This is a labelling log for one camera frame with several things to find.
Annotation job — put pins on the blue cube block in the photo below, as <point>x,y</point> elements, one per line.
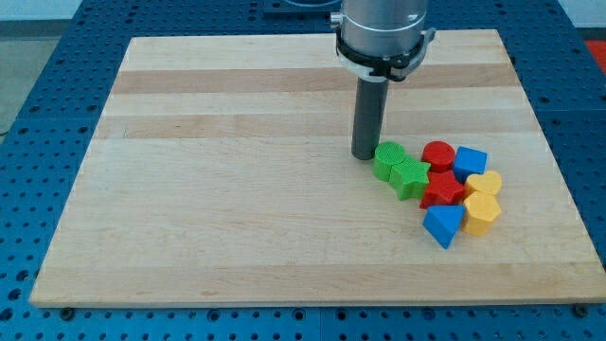
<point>468,162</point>

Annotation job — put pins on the green cylinder block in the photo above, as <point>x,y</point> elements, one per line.
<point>387,155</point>

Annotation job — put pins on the wooden board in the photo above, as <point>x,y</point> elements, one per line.
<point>220,175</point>

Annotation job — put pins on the yellow pentagon block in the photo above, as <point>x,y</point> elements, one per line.
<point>482,210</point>

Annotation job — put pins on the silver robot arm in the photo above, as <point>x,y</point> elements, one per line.
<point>379,41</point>

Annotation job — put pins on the yellow heart block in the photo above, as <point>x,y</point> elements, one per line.
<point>489,182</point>

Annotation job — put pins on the blue triangle block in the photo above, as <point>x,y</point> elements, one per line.
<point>443,222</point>

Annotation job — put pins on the green star block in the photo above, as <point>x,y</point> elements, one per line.
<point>409,178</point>

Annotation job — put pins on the red cylinder block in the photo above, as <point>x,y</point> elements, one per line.
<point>439,154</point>

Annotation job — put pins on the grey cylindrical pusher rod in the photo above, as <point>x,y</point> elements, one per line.
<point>368,118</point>

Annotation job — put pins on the red star block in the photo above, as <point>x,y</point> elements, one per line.
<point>443,190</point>

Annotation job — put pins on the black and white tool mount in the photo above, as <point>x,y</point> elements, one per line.
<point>379,69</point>

